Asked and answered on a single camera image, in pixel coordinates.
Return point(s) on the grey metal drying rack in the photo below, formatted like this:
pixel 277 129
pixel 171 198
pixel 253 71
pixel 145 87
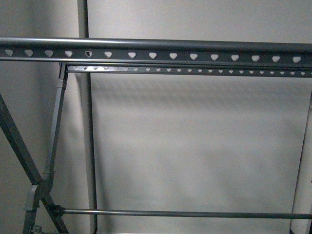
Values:
pixel 138 56

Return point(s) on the grey vertical wall pipe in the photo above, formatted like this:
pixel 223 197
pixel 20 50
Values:
pixel 86 105

